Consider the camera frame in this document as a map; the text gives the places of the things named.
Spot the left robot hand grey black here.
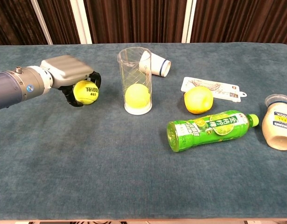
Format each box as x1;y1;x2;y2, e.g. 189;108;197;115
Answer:
40;55;102;107

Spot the yellow-green tennis ball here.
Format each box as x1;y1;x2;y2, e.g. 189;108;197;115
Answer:
125;83;151;109
73;80;99;105

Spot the clear plastic tube container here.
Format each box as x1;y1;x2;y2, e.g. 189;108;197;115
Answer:
117;47;153;116

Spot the brown pleated curtain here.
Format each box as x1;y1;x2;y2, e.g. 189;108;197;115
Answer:
0;0;287;46

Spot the teal velvet tablecloth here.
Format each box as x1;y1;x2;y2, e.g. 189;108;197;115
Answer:
0;42;287;221

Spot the yellow lemon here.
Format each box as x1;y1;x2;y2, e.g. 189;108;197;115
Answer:
183;86;214;115

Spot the green lime drink bottle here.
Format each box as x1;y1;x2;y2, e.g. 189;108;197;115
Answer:
166;110;260;153

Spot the white flat snack packet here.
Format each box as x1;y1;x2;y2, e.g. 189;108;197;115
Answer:
180;77;248;103

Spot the cream mayonnaise squeeze bottle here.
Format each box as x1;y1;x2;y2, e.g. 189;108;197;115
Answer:
261;94;287;151

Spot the white frame post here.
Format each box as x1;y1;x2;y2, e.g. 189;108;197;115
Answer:
30;0;53;45
181;0;197;43
70;0;93;45

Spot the white paper cup blue ring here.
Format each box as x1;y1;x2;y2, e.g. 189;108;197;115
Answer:
139;50;172;77

